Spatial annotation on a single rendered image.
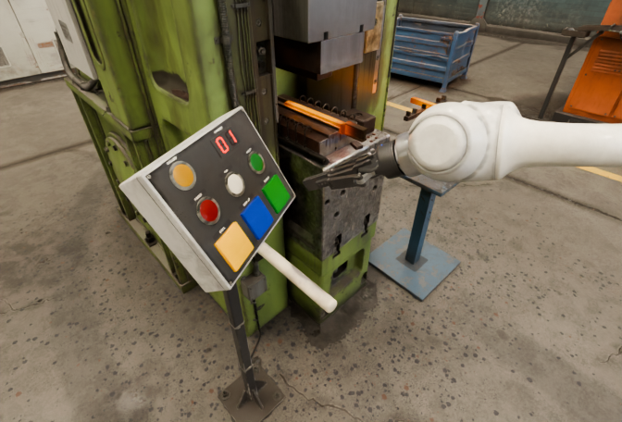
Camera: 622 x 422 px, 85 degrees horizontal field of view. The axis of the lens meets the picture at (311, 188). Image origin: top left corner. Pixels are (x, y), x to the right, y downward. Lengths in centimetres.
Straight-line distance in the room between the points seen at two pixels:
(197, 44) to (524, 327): 188
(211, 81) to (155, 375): 130
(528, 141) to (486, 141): 5
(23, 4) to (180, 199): 549
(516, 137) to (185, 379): 158
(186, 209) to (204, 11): 52
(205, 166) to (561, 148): 59
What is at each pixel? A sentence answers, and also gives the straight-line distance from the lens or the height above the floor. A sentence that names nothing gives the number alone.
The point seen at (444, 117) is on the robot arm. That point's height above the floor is 135.
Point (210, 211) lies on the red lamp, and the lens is 71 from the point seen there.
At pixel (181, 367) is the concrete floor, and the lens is 180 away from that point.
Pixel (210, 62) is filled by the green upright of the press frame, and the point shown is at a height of 127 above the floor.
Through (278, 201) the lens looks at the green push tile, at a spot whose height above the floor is 100.
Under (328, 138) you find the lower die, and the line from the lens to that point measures 119.
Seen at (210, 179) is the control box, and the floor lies 113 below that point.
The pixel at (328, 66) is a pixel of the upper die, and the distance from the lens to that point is 110.
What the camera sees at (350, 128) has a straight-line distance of 121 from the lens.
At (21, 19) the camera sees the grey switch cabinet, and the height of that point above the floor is 77.
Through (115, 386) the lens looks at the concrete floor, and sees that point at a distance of 187.
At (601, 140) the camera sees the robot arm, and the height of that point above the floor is 133.
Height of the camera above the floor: 152
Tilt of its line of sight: 35 degrees down
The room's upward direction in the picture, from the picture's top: straight up
